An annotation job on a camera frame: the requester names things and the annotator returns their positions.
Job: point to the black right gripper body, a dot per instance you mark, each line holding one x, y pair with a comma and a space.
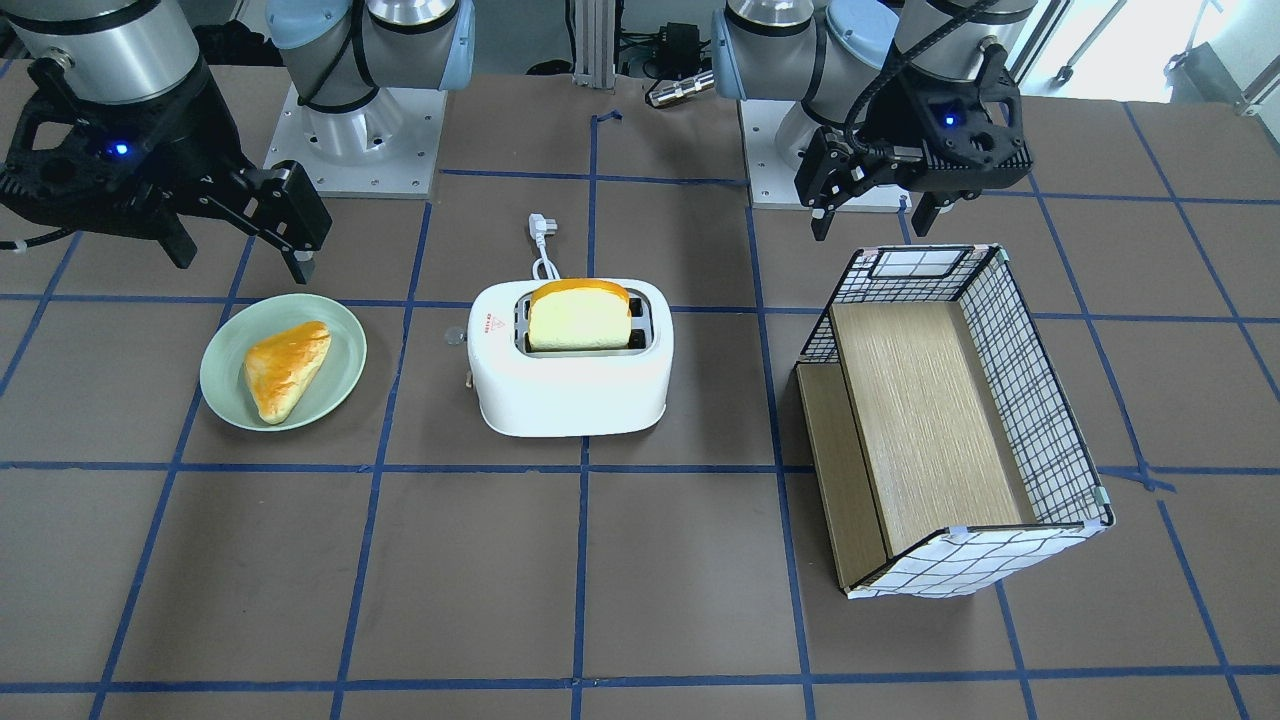
192, 140

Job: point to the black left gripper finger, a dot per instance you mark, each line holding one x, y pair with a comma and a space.
822, 219
926, 212

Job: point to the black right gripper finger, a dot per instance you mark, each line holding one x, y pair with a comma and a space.
176, 243
301, 265

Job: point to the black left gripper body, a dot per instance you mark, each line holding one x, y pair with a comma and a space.
897, 118

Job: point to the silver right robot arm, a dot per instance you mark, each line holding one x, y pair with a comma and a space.
339, 53

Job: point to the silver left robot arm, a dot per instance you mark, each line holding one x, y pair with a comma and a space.
830, 58

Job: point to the white two-slot toaster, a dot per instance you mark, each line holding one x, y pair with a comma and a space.
526, 393

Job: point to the light green plate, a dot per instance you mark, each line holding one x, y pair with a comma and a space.
226, 384

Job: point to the triangular golden pastry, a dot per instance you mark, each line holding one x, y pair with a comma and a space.
279, 369

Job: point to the silver flashlight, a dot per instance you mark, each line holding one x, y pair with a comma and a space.
668, 92

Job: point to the grid pattern storage basket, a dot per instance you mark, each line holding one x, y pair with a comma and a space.
946, 451

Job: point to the yellow bread slice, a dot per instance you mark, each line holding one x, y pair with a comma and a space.
579, 314

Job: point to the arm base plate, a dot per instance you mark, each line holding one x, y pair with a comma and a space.
775, 135
386, 150

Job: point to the aluminium frame post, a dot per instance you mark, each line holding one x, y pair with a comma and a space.
594, 31

